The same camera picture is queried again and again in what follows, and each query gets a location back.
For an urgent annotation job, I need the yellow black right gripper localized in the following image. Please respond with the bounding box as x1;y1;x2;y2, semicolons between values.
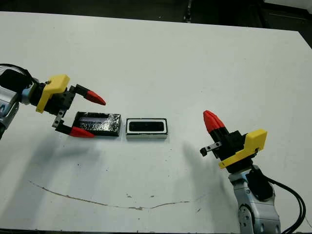
199;110;268;174

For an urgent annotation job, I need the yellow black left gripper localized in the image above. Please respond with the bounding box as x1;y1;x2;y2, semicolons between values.
31;74;107;138

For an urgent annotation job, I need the black box lid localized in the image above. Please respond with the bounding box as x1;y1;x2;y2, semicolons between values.
72;111;122;139

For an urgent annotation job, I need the small black camera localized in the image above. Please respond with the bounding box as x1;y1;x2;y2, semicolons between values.
128;121;163;131

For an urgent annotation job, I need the white box base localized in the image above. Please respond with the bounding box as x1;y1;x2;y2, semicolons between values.
125;117;169;141

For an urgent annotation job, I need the white background object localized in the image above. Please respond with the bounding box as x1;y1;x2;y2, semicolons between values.
264;0;312;10

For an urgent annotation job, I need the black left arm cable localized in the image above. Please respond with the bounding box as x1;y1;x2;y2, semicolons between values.
0;63;34;81

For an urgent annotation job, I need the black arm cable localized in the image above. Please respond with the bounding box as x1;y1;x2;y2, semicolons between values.
0;63;34;81
265;176;307;234

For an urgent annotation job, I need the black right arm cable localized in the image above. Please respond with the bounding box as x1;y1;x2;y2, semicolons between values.
265;176;307;234

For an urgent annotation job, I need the black background post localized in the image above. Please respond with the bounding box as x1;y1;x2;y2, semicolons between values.
182;0;193;23

